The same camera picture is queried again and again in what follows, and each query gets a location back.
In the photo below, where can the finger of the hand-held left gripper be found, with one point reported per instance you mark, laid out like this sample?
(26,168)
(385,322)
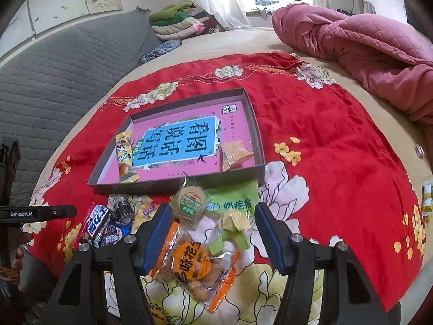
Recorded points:
(55,211)

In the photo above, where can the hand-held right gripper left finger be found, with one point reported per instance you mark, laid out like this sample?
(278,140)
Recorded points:
(159,237)

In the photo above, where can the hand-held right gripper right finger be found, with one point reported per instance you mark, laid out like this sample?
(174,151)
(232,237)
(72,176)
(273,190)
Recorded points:
(269,237)

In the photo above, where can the yellow rice cracker packet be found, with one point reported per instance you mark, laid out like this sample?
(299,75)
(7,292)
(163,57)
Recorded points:
(143,215)

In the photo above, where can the small yellow cracker packet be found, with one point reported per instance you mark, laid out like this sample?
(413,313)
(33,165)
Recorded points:
(235,225)

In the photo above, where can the black chocolate bar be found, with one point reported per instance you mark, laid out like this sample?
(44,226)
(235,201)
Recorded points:
(96,225)

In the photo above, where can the orange bag of fried snacks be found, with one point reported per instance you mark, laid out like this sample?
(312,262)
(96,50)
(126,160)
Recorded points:
(192,264)

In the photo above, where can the small dark cookie packet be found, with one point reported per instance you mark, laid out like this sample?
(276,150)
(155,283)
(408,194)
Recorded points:
(122,210)

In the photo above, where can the round cake packet green label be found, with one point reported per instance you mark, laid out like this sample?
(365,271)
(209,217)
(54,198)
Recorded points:
(187,201)

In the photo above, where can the blue cookie packet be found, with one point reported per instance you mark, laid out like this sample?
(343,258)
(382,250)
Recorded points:
(113,234)

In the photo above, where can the green snack packet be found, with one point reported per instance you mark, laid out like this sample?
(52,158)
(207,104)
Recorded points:
(236,198)

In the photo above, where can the yellow snack stick packet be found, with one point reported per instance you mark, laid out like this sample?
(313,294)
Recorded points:
(124,155)

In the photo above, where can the clear orange cracker packet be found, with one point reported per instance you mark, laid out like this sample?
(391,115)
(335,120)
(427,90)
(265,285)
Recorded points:
(235,155)

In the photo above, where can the grey cardboard box pink inside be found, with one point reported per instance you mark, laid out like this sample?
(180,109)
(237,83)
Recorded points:
(159,123)

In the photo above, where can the person's left hand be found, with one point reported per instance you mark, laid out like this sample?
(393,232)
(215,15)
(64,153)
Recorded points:
(18,254)

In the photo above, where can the red floral blanket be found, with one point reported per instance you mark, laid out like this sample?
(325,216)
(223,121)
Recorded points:
(321,176)

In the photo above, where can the grey quilted headboard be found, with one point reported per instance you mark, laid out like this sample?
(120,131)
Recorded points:
(67,74)

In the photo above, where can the yellow white packet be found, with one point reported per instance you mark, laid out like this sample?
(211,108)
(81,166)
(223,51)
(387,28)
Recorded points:
(428,199)

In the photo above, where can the small pink item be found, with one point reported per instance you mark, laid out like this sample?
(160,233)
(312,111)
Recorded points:
(420,151)

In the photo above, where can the dark floral cloth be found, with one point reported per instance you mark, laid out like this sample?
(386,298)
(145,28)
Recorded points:
(159,52)

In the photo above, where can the beige bed sheet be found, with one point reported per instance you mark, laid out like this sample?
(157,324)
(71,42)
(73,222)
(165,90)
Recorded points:
(236,44)

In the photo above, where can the stack of folded blankets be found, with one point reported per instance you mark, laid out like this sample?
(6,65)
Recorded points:
(176,23)

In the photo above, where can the pink quilted duvet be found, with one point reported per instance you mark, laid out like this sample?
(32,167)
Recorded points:
(355,40)

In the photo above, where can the clothes on window sill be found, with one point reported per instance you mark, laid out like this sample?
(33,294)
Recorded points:
(262,11)

